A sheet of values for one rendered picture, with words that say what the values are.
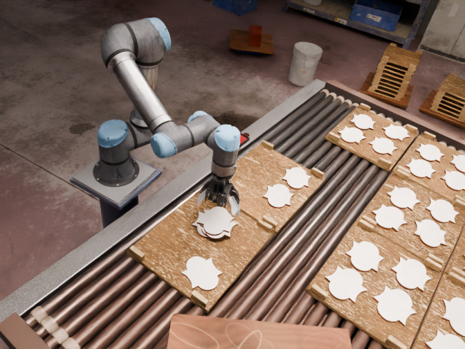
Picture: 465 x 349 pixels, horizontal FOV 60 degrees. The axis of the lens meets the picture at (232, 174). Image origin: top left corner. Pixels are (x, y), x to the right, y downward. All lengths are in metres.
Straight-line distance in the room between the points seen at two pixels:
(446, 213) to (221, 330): 1.13
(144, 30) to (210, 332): 0.94
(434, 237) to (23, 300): 1.47
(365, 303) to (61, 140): 2.64
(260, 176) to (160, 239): 0.53
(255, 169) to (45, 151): 1.98
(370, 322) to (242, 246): 0.48
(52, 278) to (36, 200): 1.59
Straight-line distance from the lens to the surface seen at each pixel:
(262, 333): 1.19
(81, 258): 1.47
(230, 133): 1.17
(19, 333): 1.33
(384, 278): 1.56
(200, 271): 1.38
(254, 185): 1.69
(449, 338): 1.53
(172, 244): 1.45
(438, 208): 1.93
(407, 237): 1.74
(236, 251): 1.45
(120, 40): 1.36
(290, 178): 1.75
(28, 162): 3.30
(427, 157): 2.20
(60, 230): 2.78
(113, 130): 1.62
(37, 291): 1.43
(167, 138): 1.18
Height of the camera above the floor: 2.09
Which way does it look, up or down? 42 degrees down
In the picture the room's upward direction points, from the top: 10 degrees clockwise
